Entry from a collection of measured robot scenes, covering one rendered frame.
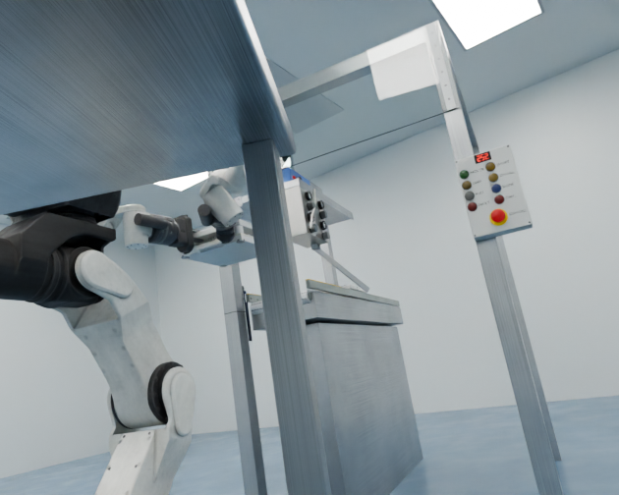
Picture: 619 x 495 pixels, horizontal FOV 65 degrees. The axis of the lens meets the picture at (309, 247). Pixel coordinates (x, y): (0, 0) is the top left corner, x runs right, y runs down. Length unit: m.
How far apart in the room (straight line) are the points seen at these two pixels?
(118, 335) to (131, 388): 0.13
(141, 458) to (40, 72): 0.89
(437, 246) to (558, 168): 1.33
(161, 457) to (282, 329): 0.71
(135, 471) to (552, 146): 4.60
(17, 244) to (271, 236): 0.60
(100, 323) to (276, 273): 0.69
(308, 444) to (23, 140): 0.43
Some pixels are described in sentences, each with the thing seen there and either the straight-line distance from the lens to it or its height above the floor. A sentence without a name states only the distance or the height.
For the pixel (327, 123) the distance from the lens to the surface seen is 1.88.
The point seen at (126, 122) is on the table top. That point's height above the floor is 0.86.
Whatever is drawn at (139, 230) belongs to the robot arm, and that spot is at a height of 1.04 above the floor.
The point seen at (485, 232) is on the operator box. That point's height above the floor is 0.90.
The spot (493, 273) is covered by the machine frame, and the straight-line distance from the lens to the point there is 1.60.
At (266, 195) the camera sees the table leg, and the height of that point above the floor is 0.79.
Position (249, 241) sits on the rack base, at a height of 1.01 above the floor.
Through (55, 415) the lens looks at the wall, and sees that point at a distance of 6.89.
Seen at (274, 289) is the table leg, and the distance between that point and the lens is 0.54.
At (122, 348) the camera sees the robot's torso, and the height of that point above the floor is 0.70.
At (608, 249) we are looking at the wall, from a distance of 4.90.
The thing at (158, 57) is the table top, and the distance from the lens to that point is 0.46.
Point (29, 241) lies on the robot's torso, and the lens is 1.05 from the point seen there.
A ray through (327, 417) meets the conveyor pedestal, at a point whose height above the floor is 0.40.
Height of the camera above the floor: 0.58
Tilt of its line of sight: 14 degrees up
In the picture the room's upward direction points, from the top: 9 degrees counter-clockwise
